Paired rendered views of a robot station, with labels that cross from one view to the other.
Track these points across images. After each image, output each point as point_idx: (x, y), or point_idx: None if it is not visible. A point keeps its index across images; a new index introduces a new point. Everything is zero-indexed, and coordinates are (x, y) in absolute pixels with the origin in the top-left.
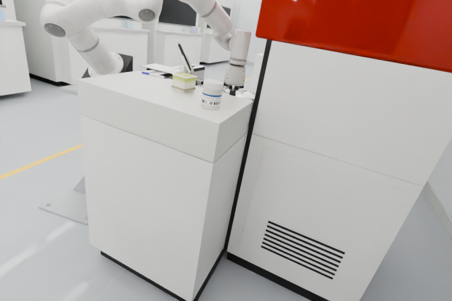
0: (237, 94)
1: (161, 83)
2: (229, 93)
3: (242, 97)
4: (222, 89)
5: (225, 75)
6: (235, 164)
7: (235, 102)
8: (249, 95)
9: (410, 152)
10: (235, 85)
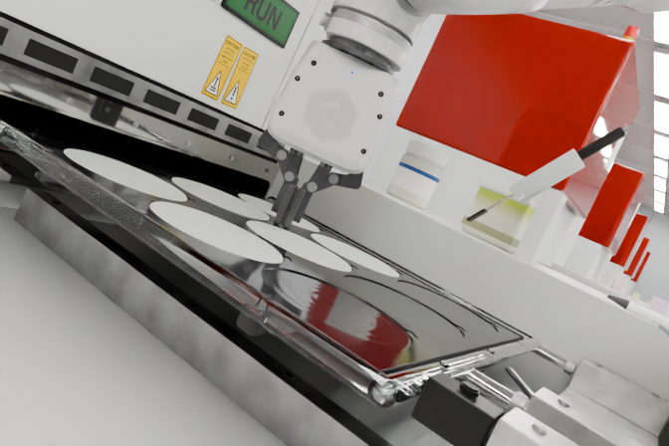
0: (211, 213)
1: (584, 288)
2: (270, 239)
3: (204, 199)
4: (291, 276)
5: (372, 141)
6: None
7: (341, 173)
8: (127, 175)
9: None
10: (301, 158)
